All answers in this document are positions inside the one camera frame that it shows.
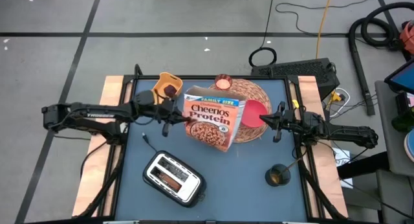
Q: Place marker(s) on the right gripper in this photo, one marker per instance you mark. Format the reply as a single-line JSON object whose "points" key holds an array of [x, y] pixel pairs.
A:
{"points": [[292, 122]]}

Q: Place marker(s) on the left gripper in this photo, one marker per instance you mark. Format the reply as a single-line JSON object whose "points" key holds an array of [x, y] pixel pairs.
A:
{"points": [[168, 112]]}

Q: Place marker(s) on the orange Cheerios Protein cereal box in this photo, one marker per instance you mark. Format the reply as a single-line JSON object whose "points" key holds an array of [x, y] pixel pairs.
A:
{"points": [[210, 120]]}

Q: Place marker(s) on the brown bagel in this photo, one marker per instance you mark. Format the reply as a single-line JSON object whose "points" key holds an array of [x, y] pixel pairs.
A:
{"points": [[169, 182]]}

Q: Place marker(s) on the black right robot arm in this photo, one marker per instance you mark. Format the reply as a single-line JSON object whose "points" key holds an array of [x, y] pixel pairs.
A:
{"points": [[343, 133]]}

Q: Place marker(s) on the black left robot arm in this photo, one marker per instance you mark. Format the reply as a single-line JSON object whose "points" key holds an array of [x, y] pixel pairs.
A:
{"points": [[97, 114]]}

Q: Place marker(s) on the red bowl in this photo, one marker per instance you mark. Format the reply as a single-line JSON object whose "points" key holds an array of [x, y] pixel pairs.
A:
{"points": [[254, 114]]}

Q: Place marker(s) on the round woven placemat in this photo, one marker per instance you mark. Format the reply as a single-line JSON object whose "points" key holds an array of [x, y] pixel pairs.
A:
{"points": [[255, 91]]}

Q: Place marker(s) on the yellow plastic bin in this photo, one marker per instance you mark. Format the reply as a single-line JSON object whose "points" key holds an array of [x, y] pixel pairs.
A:
{"points": [[163, 81]]}

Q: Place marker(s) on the wooden spoon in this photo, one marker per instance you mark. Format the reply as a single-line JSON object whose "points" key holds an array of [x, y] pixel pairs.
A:
{"points": [[292, 165]]}

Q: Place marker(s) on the black computer case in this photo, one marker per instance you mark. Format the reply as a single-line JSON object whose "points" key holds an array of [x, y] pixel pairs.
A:
{"points": [[297, 72]]}

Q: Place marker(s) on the red glass candle cup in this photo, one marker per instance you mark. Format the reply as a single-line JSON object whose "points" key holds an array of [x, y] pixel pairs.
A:
{"points": [[223, 82]]}

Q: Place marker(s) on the black mesh cup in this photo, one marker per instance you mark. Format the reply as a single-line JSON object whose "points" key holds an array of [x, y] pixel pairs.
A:
{"points": [[276, 177]]}

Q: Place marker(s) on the black and silver toaster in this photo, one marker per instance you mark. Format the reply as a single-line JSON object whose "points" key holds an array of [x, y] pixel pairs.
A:
{"points": [[174, 178]]}

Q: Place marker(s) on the light wooden side board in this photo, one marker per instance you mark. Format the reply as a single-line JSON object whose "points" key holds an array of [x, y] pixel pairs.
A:
{"points": [[323, 159], [93, 172]]}

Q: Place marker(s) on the yellow plug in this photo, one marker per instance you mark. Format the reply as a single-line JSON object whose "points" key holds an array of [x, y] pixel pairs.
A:
{"points": [[335, 97]]}

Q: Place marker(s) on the white paper sheet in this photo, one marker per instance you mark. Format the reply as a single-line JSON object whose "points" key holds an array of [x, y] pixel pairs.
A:
{"points": [[342, 159]]}

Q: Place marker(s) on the orange shop vacuum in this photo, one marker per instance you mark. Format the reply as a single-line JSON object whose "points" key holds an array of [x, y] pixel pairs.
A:
{"points": [[359, 55], [408, 36]]}

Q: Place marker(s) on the gray cabinet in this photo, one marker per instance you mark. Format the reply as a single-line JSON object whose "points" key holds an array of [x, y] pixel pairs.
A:
{"points": [[393, 146]]}

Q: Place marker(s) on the green bottle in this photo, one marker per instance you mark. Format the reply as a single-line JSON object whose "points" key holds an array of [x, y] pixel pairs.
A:
{"points": [[404, 120]]}

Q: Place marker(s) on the tablet with blue screen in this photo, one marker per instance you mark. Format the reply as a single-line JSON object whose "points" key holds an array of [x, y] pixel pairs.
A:
{"points": [[402, 76]]}

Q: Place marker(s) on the blue plate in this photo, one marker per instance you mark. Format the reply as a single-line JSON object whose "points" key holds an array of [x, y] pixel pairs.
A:
{"points": [[410, 146]]}

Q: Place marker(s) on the black table frame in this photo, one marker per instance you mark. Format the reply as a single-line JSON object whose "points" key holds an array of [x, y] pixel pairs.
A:
{"points": [[278, 77]]}

